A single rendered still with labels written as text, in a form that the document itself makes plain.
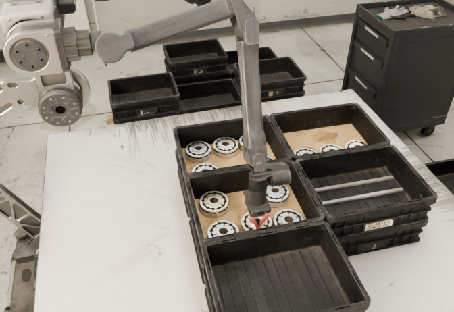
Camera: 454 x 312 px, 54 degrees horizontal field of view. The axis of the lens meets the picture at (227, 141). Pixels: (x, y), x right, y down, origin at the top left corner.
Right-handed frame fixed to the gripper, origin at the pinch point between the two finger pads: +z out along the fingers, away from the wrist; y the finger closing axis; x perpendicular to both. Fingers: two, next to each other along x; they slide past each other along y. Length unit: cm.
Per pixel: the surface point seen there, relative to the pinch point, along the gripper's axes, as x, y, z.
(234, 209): 4.9, 10.2, 3.9
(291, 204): -15.4, 7.8, 4.0
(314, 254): -15.1, -14.4, 4.5
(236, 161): -2.1, 34.8, 3.4
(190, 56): -9, 196, 35
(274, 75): -59, 155, 35
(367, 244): -37.3, -9.3, 11.7
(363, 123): -58, 40, -3
